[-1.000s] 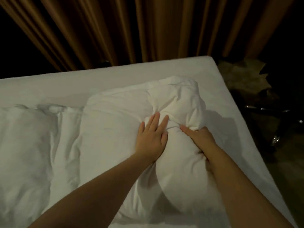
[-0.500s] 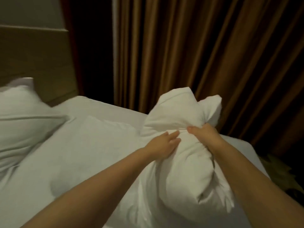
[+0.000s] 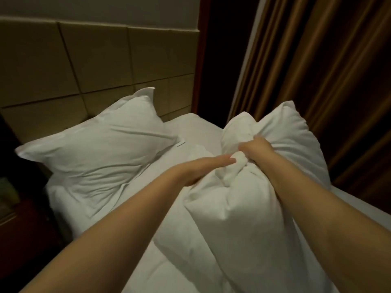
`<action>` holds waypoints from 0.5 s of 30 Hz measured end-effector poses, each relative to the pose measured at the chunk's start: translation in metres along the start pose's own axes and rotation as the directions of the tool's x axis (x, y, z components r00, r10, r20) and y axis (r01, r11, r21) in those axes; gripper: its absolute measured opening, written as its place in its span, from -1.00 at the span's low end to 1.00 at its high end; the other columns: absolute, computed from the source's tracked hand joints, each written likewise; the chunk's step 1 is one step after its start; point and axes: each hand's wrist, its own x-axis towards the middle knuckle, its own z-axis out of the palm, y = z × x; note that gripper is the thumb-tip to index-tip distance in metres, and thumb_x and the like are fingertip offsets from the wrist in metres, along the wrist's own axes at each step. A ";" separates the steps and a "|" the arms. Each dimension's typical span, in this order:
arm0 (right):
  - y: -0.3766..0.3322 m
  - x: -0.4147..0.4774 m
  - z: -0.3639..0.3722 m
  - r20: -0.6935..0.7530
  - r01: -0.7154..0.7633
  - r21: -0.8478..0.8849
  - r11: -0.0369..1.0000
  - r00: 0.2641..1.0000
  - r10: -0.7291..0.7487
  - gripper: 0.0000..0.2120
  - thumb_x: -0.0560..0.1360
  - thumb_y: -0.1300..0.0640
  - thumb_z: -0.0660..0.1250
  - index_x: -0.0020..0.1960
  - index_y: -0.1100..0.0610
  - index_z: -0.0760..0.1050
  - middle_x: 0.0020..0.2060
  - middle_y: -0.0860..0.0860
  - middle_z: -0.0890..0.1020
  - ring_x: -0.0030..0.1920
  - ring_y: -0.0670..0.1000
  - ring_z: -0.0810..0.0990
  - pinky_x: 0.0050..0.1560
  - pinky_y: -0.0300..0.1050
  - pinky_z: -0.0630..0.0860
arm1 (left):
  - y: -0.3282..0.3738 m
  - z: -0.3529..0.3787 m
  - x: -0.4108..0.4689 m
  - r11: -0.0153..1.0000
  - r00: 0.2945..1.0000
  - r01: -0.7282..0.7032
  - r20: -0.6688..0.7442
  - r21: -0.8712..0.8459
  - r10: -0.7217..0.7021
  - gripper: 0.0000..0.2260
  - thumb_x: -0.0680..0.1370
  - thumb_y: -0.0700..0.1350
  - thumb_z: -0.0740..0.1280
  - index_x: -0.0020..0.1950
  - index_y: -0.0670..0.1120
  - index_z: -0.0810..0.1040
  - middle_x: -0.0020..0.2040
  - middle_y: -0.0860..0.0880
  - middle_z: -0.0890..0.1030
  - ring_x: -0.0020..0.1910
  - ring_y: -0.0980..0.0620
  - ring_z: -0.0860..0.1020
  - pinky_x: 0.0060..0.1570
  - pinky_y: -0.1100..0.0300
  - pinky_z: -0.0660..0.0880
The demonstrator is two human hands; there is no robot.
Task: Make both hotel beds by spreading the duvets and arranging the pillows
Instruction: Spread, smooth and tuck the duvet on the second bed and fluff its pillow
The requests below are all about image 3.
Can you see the dark wooden nightstand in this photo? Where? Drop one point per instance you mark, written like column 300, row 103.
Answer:
column 21, row 241

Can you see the white bed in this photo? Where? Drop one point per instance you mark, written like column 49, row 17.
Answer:
column 195, row 128

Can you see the person's right hand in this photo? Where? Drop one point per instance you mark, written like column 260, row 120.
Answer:
column 259, row 152

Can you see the person's left forearm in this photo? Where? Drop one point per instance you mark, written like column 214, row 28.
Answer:
column 104, row 241

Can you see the person's right forearm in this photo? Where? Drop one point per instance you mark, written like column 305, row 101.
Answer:
column 336, row 222

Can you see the tan padded headboard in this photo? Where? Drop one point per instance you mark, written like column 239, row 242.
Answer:
column 91, row 58

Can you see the white pillow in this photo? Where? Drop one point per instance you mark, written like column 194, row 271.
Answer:
column 104, row 143

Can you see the brown curtain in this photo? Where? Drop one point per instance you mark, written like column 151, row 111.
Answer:
column 317, row 70

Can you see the person's left hand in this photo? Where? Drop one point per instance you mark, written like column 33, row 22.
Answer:
column 204, row 167

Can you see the white duvet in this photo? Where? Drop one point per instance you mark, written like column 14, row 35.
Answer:
column 244, row 222

